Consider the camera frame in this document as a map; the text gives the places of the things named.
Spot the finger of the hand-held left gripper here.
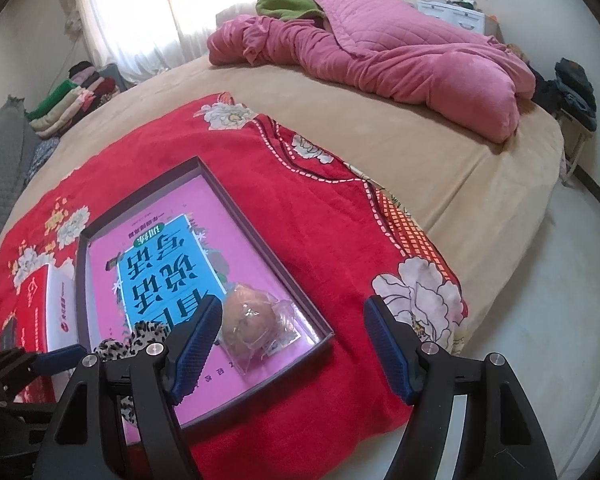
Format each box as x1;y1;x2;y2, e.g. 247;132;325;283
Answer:
0;344;88;403

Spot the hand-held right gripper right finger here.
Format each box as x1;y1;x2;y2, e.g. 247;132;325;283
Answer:
362;294;558;480

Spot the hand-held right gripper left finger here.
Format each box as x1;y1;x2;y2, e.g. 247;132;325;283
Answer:
32;294;224;480

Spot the plastic bread bun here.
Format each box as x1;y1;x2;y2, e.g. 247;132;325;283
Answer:
219;282;301;373

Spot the leopard print scrunchie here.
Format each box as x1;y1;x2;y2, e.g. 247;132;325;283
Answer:
92;321;170;426

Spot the dark grey shallow box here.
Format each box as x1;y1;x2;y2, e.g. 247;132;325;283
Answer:
75;156;335;433

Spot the red and white carton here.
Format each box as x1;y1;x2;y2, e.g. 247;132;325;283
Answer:
0;266;88;403

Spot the red floral blanket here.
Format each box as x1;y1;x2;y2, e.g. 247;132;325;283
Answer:
0;91;470;453

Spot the grey quilted cushion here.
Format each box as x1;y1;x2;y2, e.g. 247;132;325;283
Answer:
0;96;43;281

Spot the dark floral cloth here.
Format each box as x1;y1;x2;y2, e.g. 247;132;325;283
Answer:
25;137;61;186

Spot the stack of folded clothes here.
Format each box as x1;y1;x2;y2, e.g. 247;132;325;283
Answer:
26;61;126;140

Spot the white metal rack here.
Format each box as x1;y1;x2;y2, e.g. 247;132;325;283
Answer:
555;110;595;186

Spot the pink quilt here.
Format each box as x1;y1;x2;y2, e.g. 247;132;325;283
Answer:
206;0;537;142

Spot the black bag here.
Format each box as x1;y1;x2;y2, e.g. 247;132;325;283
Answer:
530;57;598;133

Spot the white cabinet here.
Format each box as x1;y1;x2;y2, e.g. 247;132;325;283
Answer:
416;0;491;36

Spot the white curtain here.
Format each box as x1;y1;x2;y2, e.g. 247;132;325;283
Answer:
67;0;261;86

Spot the green fleece cloth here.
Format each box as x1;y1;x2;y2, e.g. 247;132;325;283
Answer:
256;0;322;18

